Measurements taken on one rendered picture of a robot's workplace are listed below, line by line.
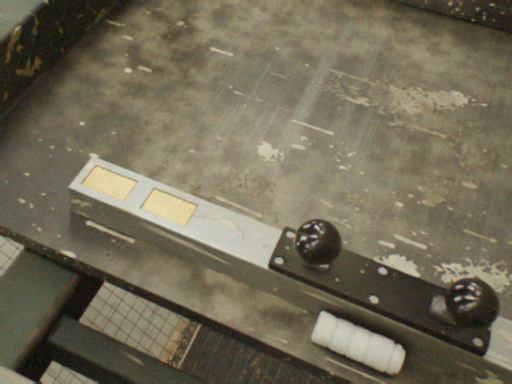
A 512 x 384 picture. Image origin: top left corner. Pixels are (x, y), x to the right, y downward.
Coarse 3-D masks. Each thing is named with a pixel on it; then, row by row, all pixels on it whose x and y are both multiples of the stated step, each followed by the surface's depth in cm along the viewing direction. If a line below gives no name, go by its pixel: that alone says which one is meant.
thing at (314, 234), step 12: (300, 228) 53; (312, 228) 52; (324, 228) 52; (336, 228) 53; (300, 240) 53; (312, 240) 52; (324, 240) 52; (336, 240) 52; (300, 252) 53; (312, 252) 52; (324, 252) 52; (336, 252) 52; (312, 264) 53; (324, 264) 53
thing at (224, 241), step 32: (96, 160) 72; (96, 192) 69; (128, 224) 69; (160, 224) 67; (192, 224) 67; (224, 224) 67; (256, 224) 67; (192, 256) 68; (224, 256) 65; (256, 256) 65; (256, 288) 67; (288, 288) 64; (352, 320) 63; (384, 320) 61; (416, 352) 62; (448, 352) 60
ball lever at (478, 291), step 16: (448, 288) 51; (464, 288) 50; (480, 288) 49; (432, 304) 60; (448, 304) 50; (464, 304) 49; (480, 304) 49; (496, 304) 49; (448, 320) 59; (464, 320) 49; (480, 320) 49
